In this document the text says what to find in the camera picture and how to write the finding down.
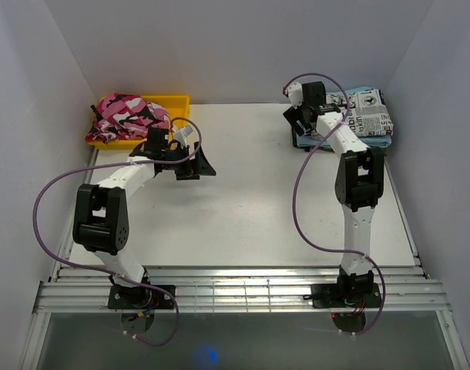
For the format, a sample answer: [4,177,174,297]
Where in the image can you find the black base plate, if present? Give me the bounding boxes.
[107,284,176,310]
[304,284,381,308]

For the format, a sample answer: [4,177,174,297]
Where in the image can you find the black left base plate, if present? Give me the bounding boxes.
[107,284,176,310]

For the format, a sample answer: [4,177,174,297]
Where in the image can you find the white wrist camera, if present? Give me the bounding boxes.
[173,126,193,145]
[283,82,304,109]

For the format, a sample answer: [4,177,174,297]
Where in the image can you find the aluminium rail frame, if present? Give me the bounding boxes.
[30,246,452,315]

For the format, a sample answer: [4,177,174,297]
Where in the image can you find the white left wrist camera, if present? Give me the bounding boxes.
[173,126,193,145]

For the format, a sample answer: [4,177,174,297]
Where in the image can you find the yellow plastic tray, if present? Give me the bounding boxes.
[88,95,190,150]

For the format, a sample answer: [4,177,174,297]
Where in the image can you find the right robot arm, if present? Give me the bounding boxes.
[284,82,384,308]

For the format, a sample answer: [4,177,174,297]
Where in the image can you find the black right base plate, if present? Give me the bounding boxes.
[304,284,381,308]

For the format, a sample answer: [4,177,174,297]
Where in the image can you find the pink camouflage trousers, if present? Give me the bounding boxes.
[85,92,171,144]

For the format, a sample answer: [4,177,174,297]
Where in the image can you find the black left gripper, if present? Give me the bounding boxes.
[161,142,215,181]

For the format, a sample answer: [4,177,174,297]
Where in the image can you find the newspaper print trousers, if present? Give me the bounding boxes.
[346,86,394,137]

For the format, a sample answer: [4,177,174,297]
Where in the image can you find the olive camouflage folded trousers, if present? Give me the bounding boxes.
[290,119,386,155]

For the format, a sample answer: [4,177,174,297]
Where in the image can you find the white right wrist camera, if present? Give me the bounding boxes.
[283,82,304,109]

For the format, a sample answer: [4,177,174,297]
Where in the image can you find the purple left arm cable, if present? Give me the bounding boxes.
[32,117,203,347]

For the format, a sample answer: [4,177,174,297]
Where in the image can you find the light blue folded trousers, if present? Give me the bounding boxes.
[292,86,394,151]

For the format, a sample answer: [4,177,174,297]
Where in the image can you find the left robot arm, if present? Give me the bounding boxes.
[72,126,217,308]

